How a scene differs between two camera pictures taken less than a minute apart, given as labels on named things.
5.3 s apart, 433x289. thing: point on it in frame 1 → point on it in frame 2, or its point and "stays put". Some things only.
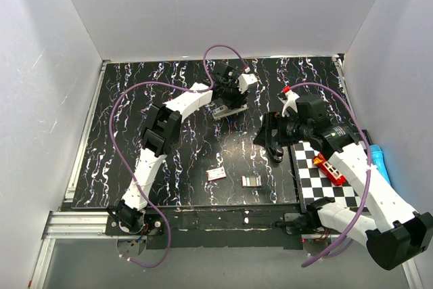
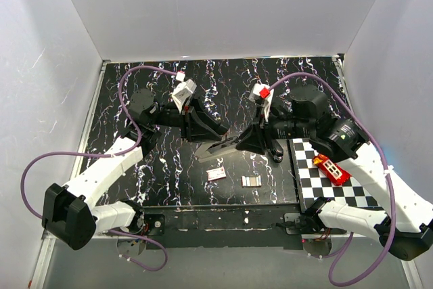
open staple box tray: [247, 181] stays put
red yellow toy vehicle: [333, 176] stays put
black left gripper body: [232, 95] → [170, 116]
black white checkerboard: [312, 183] stays put
